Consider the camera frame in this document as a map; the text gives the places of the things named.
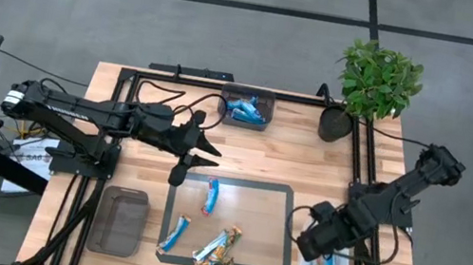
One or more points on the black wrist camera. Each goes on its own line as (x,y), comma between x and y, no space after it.
(324,212)
(177,175)

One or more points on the green potted plant black pot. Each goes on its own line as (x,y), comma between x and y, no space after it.
(377,79)

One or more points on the blue white granola bar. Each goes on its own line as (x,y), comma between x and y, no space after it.
(174,234)
(209,246)

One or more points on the black bar device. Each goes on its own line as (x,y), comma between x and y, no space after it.
(189,70)

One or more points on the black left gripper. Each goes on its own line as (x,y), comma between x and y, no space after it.
(166,133)

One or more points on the orange green granola bar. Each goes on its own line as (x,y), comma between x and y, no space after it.
(227,244)
(217,264)

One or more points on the dark grey plastic tray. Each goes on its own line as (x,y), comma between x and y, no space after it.
(118,221)

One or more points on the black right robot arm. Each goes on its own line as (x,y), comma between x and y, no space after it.
(420,182)

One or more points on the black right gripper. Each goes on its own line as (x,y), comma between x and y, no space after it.
(327,237)

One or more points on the translucent grey plastic bin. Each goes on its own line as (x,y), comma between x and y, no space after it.
(264,108)

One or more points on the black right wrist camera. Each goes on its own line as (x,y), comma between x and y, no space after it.
(324,212)

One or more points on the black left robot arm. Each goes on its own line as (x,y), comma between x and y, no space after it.
(77,108)

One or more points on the grey-bordered silicone baking mat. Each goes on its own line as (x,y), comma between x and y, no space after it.
(251,217)

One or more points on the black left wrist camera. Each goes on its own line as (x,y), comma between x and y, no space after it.
(177,175)

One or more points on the black aluminium table frame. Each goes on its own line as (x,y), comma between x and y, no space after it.
(126,85)

